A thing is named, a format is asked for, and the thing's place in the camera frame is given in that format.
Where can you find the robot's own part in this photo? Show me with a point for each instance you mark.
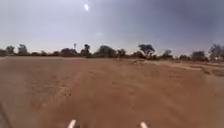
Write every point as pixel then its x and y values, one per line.
pixel 143 125
pixel 71 124

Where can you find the row of trees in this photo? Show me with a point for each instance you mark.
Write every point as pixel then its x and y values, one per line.
pixel 106 51

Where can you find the reddish brown dirt ground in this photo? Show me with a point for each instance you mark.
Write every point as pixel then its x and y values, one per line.
pixel 110 93

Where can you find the pole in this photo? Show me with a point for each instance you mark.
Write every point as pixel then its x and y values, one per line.
pixel 75 46

